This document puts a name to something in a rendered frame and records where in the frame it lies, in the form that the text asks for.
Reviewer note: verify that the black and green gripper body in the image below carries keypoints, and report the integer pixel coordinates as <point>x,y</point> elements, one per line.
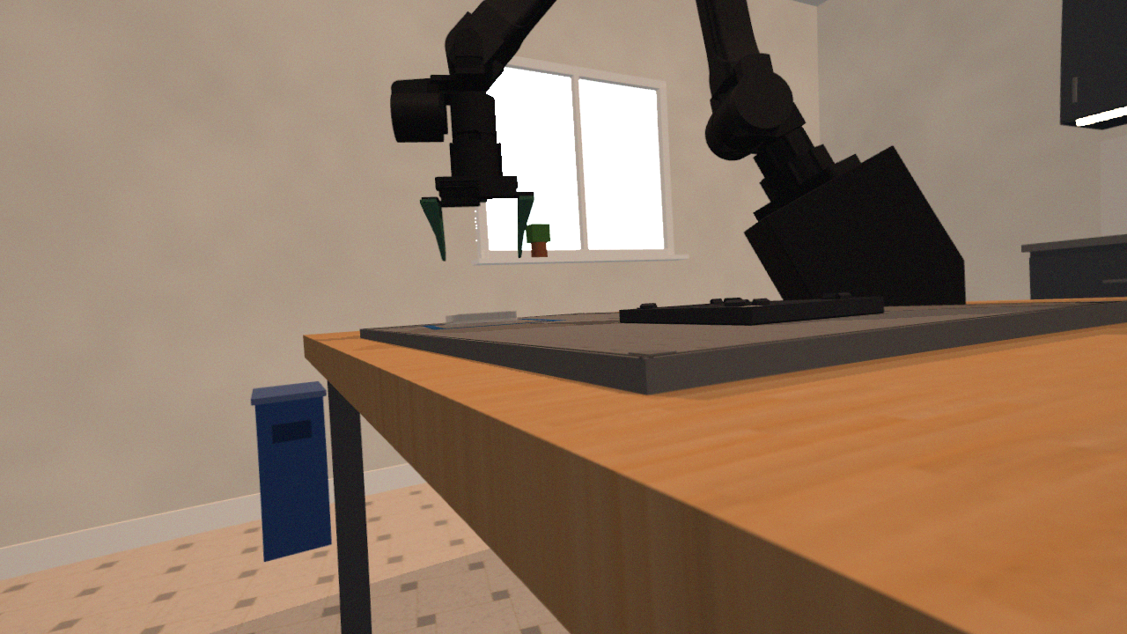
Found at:
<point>476,168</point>

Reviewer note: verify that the beige gridded plate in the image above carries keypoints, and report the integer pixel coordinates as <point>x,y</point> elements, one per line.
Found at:
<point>478,319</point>

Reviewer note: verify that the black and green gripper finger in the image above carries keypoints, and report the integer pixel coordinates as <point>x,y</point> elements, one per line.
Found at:
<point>433,212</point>
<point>524,208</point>

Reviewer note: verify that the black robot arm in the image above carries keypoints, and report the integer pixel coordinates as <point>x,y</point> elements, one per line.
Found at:
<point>755,109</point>

